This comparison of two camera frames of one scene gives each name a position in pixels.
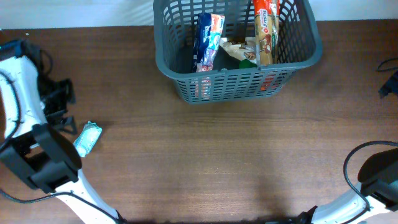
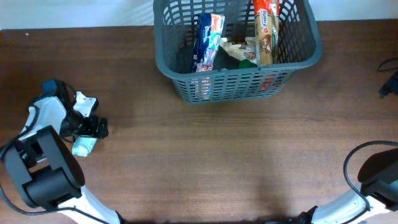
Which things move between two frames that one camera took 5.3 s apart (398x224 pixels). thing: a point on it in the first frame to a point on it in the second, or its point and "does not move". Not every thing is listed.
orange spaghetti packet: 266,16 does not move
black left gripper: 61,107 to 89,128
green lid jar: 246,63 does not move
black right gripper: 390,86 does not move
